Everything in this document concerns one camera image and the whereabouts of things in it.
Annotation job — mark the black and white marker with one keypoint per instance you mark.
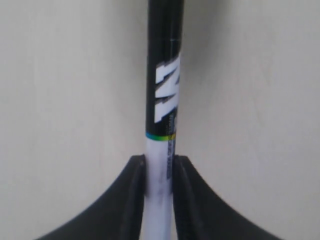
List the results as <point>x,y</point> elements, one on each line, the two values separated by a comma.
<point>163,67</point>

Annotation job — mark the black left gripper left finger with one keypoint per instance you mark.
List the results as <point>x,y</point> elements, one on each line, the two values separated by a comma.
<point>116,215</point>

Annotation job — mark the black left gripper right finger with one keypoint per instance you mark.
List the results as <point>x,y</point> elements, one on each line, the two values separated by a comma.
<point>200,214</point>

